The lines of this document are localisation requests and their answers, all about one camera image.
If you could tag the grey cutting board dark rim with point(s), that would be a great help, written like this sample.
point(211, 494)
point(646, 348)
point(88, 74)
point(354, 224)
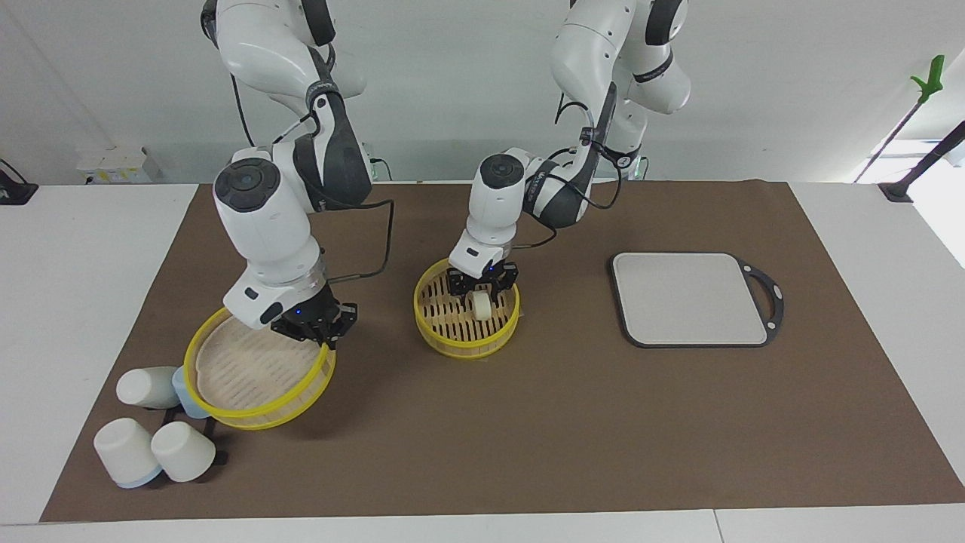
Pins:
point(678, 302)

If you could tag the green clamp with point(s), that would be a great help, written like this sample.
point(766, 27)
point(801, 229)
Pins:
point(933, 79)

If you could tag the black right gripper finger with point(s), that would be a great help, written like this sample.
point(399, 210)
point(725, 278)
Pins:
point(326, 342)
point(348, 315)

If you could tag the yellow-rimmed steamer lid tray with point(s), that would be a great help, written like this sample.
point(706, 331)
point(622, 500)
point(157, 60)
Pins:
point(249, 419)

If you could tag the black table clamp mount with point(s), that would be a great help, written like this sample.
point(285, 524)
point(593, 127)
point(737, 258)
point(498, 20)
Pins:
point(15, 194)

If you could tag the cream plastic cup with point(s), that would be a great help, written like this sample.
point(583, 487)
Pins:
point(185, 452)

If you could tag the white perforated steamer liner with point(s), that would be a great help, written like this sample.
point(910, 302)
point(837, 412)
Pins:
point(241, 369)

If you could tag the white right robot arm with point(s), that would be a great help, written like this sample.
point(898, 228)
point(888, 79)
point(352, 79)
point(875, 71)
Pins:
point(264, 211)

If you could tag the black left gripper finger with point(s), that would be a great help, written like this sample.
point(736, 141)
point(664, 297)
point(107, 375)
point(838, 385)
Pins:
point(458, 290)
point(505, 288)

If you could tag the white plastic cup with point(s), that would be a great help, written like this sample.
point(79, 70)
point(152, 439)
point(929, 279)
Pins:
point(143, 386)

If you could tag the brown table mat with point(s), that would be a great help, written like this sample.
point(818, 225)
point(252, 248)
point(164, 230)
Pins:
point(452, 452)

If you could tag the yellow-rimmed bamboo steamer basket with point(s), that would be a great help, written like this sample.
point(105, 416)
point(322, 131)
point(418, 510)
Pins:
point(437, 311)

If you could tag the white power strip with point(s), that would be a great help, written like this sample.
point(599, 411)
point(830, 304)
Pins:
point(113, 162)

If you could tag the thin black rod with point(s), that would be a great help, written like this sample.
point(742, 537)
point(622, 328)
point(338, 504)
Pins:
point(889, 139)

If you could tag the light blue plastic cup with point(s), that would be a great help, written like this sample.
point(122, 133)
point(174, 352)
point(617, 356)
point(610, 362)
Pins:
point(183, 400)

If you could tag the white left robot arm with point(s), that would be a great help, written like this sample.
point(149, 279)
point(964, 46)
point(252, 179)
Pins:
point(494, 204)

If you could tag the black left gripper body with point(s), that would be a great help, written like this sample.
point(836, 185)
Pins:
point(482, 280)

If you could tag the white steamed bun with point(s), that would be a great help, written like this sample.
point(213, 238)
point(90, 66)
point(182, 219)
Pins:
point(481, 308)

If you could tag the white cup with blue rim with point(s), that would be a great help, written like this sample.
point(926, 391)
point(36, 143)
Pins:
point(124, 452)

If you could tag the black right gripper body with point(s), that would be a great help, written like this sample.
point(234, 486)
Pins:
point(309, 320)

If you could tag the black stand with foot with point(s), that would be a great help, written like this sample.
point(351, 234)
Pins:
point(897, 192)

